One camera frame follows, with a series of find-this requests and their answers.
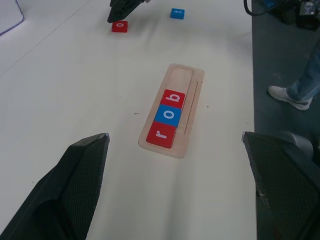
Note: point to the silver robot body part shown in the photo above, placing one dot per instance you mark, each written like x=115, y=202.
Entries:
x=300, y=143

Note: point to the black equipment box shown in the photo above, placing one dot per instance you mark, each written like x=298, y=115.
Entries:
x=307, y=15

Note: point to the red o tile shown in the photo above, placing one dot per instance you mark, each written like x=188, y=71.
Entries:
x=119, y=27

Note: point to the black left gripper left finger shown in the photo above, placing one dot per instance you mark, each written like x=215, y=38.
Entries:
x=75, y=180

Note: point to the blue o tile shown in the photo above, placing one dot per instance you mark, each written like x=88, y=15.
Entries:
x=168, y=115

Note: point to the white sneaker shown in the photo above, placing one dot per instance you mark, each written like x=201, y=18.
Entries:
x=282, y=95

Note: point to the red r tile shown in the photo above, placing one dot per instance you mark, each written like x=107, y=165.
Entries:
x=161, y=135

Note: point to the wooden letter tray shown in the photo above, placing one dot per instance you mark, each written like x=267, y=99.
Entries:
x=181, y=75

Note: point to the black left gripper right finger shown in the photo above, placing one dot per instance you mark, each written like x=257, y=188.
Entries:
x=287, y=185

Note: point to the person in blue jeans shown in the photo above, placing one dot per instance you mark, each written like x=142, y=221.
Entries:
x=310, y=77

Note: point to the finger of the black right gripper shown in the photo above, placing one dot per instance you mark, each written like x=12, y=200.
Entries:
x=114, y=10
x=130, y=7

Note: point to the red b tile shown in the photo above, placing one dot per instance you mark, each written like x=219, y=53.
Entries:
x=173, y=99

